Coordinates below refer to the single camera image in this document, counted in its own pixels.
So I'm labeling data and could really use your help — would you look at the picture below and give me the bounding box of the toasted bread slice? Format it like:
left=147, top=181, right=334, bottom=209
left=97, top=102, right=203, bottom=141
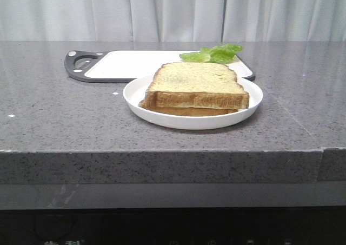
left=138, top=101, right=238, bottom=116
left=139, top=62, right=250, bottom=110

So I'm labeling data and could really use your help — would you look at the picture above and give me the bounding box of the green lettuce leaf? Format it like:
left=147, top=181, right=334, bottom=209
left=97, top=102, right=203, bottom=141
left=179, top=44, right=243, bottom=64

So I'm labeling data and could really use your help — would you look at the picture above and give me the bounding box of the black appliance front panel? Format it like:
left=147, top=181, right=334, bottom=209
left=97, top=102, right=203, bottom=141
left=1, top=207, right=345, bottom=244

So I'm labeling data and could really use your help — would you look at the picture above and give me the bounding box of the white cutting board black rim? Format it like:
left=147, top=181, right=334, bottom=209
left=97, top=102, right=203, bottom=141
left=64, top=49, right=256, bottom=83

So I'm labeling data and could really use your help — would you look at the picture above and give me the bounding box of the white pleated curtain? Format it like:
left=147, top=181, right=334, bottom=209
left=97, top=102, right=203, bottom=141
left=1, top=0, right=345, bottom=42

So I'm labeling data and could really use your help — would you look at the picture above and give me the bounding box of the white round plate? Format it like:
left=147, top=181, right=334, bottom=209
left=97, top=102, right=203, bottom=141
left=123, top=75, right=263, bottom=130

